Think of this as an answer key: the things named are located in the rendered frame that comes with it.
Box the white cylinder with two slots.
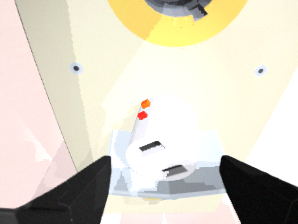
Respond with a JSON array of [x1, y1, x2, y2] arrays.
[[126, 95, 197, 181]]

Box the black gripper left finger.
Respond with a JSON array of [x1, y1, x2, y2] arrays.
[[0, 156, 112, 224]]

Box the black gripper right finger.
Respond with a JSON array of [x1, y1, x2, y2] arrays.
[[219, 155, 298, 224]]

